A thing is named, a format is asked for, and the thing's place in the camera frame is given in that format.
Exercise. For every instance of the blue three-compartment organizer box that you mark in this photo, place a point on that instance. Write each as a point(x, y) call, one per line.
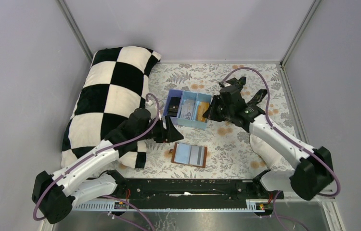
point(198, 97)

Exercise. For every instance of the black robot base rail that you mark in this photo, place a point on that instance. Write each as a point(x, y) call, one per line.
point(192, 194)

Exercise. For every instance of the white crumpled cloth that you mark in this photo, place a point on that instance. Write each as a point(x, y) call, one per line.
point(268, 154)

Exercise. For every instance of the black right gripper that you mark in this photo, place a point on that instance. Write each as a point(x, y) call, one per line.
point(210, 113)

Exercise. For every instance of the brown leather card holder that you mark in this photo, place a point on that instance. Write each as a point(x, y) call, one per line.
point(173, 155)

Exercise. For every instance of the pale grey credit card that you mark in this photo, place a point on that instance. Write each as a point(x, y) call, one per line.
point(187, 109)

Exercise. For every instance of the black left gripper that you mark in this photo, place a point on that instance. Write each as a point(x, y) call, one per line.
point(170, 134)

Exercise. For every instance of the dark floral patterned necktie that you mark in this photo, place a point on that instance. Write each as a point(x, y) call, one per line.
point(235, 86)

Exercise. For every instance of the light blue card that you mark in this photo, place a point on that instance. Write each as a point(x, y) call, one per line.
point(182, 153)

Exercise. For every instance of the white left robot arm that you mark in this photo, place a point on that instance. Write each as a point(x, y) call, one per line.
point(56, 194)

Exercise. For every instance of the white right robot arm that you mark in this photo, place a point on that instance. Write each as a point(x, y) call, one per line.
point(313, 169)

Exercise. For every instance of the black and white checkered pillow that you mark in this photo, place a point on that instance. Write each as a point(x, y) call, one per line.
point(116, 85)

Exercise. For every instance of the floral patterned table mat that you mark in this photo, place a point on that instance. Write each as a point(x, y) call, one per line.
point(229, 153)

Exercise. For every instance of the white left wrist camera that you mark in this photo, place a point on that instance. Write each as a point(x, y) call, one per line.
point(152, 107)

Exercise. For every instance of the black item in box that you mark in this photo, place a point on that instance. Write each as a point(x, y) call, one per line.
point(173, 106)

